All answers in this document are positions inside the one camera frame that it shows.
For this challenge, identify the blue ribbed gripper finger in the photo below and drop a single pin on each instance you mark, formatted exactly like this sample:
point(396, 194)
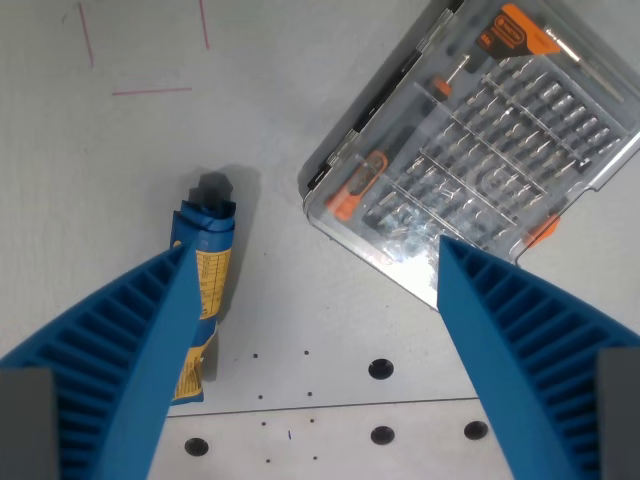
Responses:
point(125, 350)
point(505, 350)

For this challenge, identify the rolled blue yellow bag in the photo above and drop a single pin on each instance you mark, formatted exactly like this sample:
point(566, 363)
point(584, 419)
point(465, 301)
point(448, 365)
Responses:
point(212, 260)

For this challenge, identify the clear screwdriver bit set case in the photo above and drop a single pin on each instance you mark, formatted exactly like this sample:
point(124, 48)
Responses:
point(475, 145)

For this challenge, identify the small orange black bit adapter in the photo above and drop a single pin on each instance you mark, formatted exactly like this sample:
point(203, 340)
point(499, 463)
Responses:
point(447, 80)

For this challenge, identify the silver extension bar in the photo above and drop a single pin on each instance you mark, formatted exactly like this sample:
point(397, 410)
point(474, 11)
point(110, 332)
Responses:
point(585, 64)

